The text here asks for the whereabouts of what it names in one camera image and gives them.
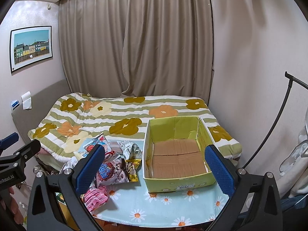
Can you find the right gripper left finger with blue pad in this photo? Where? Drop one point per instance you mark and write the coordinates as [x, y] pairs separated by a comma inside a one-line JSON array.
[[44, 212]]

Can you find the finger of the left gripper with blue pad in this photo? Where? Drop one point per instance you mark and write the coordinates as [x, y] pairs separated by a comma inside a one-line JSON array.
[[9, 141], [27, 151]]

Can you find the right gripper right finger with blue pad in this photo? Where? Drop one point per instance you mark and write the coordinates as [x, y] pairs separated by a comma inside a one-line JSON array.
[[254, 202]]

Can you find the shrimp flakes snack bag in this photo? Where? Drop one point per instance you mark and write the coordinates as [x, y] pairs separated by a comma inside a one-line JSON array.
[[89, 144]]

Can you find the yellow chocolate snack bag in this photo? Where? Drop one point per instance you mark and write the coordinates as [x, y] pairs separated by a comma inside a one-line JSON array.
[[132, 167]]

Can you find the pink snack packet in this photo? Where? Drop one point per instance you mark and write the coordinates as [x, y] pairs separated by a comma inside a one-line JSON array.
[[95, 198]]

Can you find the brown cartoon snack packet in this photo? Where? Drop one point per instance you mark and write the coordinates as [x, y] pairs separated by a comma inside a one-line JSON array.
[[110, 173]]

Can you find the silver grey snack bag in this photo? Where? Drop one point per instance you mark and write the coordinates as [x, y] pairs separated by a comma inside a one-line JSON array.
[[130, 150]]

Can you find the person left hand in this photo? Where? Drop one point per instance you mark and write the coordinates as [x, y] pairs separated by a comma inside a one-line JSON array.
[[14, 207]]

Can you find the grey padded headboard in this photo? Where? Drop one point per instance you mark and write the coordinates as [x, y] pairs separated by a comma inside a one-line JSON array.
[[42, 102]]

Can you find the blue daisy tablecloth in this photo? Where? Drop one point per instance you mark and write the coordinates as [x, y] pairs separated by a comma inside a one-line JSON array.
[[132, 204]]

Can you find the floral striped quilt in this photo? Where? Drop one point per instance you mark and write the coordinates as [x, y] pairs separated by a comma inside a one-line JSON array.
[[77, 117]]

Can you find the green cardboard box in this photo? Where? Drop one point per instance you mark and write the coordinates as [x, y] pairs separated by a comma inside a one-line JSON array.
[[174, 154]]

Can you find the framed houses picture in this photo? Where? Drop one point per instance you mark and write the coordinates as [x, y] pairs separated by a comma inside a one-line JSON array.
[[30, 45]]

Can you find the beige curtain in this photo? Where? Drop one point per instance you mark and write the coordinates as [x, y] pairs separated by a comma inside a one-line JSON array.
[[113, 48]]

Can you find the blue wall socket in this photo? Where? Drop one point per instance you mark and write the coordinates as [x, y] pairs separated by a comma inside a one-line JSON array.
[[14, 104]]

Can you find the white wall switch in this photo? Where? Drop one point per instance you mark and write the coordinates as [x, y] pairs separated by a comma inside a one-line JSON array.
[[27, 101]]

